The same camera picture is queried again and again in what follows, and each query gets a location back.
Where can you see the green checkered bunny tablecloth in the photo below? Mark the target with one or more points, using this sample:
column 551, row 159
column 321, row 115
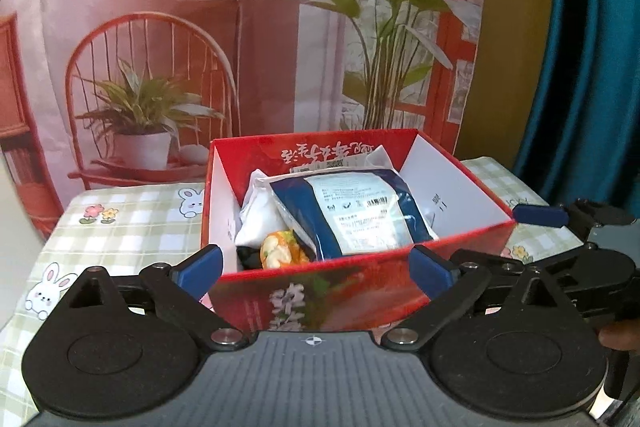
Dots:
column 125, row 227

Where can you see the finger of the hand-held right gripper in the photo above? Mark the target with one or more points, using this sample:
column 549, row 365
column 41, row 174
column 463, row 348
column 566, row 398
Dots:
column 600, row 274
column 542, row 214

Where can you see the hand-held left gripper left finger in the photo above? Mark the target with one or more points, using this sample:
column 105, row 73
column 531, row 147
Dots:
column 202, row 269

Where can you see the white plastic bag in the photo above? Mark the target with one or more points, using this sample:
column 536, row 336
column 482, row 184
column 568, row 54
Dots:
column 262, row 212

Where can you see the orange snack packet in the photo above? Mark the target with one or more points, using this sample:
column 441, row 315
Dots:
column 280, row 249

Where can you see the person's right hand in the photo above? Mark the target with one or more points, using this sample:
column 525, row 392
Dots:
column 622, row 337

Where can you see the teal curtain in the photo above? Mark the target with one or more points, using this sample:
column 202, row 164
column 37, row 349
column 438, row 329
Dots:
column 590, row 57

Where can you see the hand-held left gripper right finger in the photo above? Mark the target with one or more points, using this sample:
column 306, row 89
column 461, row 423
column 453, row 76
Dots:
column 430, row 269

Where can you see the black eye mask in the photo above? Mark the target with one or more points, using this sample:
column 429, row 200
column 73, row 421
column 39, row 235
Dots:
column 249, row 259

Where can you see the printed room scene backdrop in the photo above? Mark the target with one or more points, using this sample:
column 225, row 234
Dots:
column 250, row 32

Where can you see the blue and white packet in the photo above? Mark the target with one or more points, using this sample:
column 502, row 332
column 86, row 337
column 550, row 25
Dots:
column 360, row 212

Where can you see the red cardboard box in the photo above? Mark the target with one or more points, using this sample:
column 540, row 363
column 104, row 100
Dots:
column 350, row 297

